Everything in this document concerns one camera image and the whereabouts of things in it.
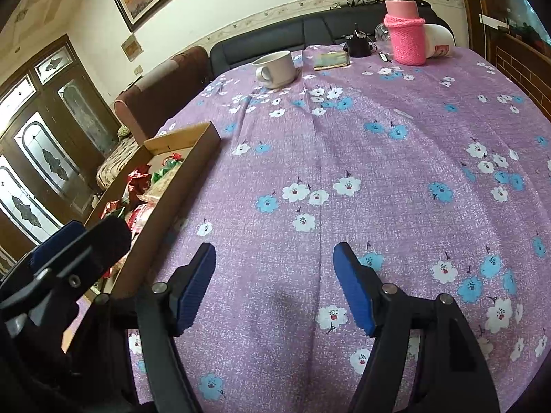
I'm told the white mug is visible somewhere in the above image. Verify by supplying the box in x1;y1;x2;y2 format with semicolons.
252;50;299;89

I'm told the wooden door with glass panes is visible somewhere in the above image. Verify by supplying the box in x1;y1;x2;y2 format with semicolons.
0;34;121;267

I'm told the patterned seat cushion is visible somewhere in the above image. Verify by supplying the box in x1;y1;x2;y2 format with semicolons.
95;135;143;190

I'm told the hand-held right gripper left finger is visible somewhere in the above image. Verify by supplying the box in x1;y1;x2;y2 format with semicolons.
92;242;217;413

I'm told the wooden cabinet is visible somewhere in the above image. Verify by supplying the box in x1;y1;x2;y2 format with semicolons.
456;0;551;108

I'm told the white plastic cup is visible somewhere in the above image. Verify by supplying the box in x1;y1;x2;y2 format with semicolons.
424;23;456;59

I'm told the black sofa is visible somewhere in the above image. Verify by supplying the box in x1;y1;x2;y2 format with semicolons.
209;2;453;80

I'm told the small wall notice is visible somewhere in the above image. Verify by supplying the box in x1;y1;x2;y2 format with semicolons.
121;34;144;62

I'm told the beige snack packet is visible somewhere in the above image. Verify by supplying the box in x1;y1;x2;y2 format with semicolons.
138;168;181;205

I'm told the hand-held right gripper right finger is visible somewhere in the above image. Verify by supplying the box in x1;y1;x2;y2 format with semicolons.
333;242;502;413

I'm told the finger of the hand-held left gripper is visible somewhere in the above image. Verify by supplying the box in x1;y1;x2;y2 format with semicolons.
28;220;89;269
26;215;132;321

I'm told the black container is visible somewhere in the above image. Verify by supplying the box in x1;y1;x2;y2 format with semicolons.
345;23;373;58

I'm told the shallow cardboard box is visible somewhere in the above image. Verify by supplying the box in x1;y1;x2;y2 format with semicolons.
84;121;222;299

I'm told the brown armchair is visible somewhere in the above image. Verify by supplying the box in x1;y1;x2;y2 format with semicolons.
95;46;211;190

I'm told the bottle in pink knitted sleeve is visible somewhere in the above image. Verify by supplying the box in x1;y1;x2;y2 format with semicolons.
383;0;428;66

